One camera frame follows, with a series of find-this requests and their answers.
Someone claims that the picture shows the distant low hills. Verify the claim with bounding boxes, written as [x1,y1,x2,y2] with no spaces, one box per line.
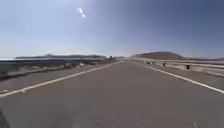
[14,53,108,60]

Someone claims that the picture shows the brown hill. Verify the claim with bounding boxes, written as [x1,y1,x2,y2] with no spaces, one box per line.
[130,51,188,61]

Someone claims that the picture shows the white painted line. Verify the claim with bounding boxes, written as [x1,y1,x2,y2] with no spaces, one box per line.
[141,64,224,95]

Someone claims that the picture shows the grey metal guardrail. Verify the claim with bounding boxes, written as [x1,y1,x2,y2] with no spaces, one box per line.
[0,57,108,79]
[133,58,224,73]

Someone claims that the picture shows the grey asphalt road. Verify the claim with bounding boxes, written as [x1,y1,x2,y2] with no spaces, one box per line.
[0,59,224,128]

